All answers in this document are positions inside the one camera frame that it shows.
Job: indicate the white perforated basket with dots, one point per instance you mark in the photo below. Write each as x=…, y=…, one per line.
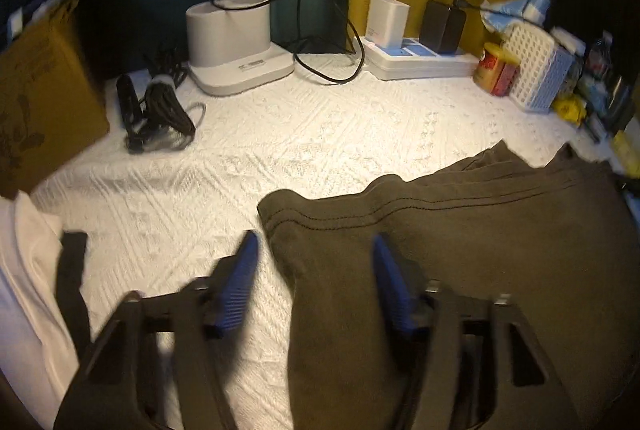
x=535, y=65

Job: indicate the yellow snack bag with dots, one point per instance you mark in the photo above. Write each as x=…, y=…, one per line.
x=570, y=108

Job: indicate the white charger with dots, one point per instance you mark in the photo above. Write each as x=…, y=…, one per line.
x=387, y=23

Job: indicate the black slim remote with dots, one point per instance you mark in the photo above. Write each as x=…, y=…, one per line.
x=127, y=100

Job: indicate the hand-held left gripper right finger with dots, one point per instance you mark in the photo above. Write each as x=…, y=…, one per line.
x=395, y=290

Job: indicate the white desk lamp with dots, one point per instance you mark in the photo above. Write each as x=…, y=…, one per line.
x=225, y=30

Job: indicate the blue tissue packet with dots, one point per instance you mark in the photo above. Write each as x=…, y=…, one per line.
x=530, y=5

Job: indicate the white power strip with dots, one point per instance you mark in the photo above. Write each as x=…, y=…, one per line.
x=415, y=63

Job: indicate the brown t-shirt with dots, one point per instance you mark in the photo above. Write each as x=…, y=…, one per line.
x=500, y=260

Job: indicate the white textured table cover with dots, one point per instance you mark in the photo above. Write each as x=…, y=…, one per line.
x=200, y=170

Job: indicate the red candle jar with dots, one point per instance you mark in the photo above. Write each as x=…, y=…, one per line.
x=495, y=73

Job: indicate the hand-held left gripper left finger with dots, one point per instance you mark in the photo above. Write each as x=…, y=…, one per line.
x=237, y=280

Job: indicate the cardboard box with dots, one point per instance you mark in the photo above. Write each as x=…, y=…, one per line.
x=45, y=100

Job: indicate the clear water bottle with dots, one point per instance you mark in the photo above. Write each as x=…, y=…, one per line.
x=598, y=55

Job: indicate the black charger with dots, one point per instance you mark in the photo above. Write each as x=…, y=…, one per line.
x=440, y=28

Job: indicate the white garment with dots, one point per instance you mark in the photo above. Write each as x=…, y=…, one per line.
x=25, y=285

